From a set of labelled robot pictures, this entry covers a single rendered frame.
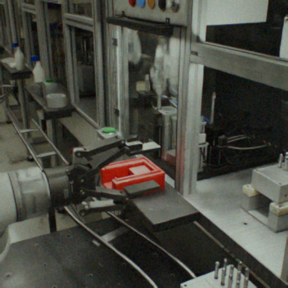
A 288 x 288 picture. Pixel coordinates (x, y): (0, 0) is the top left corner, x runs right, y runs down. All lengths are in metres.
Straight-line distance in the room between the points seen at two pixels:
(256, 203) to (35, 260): 0.68
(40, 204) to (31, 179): 0.04
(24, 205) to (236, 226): 0.55
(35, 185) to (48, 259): 0.63
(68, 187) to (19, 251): 0.68
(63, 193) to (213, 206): 0.51
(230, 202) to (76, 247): 0.52
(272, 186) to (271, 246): 0.14
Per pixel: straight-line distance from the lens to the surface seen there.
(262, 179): 1.04
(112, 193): 0.78
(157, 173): 1.14
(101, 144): 0.74
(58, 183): 0.71
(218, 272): 0.83
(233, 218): 1.06
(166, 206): 1.09
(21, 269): 1.29
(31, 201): 0.70
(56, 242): 1.38
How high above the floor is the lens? 1.47
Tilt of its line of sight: 23 degrees down
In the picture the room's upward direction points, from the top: straight up
